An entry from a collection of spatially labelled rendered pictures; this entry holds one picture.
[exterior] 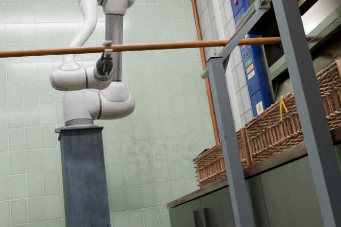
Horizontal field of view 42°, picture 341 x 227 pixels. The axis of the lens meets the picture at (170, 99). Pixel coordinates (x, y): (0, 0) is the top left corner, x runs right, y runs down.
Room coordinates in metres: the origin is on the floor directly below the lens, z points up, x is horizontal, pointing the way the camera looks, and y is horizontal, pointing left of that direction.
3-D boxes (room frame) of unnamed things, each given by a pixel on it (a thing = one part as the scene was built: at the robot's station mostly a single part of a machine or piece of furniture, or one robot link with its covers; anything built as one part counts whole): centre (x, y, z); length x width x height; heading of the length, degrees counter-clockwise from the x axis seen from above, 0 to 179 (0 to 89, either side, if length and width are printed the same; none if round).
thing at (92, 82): (2.00, 0.33, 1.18); 0.16 x 0.13 x 0.11; 15
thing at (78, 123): (2.28, 0.52, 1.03); 0.22 x 0.18 x 0.06; 110
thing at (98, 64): (1.83, 0.27, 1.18); 0.09 x 0.07 x 0.08; 15
